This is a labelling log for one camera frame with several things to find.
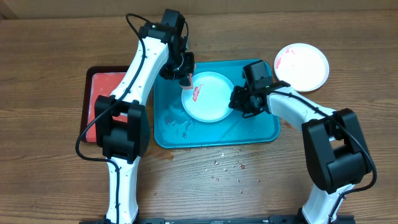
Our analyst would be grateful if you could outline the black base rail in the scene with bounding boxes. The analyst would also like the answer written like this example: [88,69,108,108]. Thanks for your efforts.
[79,214,356,224]

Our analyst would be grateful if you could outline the teal plastic tray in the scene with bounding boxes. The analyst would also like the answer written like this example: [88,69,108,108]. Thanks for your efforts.
[154,77,280,149]

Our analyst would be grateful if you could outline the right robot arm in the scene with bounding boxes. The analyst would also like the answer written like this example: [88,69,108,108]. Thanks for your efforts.
[229,60,377,224]

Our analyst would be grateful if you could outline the dark red water tray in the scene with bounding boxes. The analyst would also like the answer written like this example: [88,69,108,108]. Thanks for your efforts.
[80,65,128,134]

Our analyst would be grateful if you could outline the light blue plate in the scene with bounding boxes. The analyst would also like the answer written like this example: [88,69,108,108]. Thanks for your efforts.
[181,72,234,123]

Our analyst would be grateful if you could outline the white plate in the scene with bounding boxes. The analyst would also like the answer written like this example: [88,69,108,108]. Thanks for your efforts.
[274,43,330,92]

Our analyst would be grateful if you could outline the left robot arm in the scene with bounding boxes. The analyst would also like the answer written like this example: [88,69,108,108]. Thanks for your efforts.
[94,9,195,223]

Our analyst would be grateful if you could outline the dark green sponge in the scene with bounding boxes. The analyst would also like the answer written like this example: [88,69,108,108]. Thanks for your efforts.
[179,73,193,90]

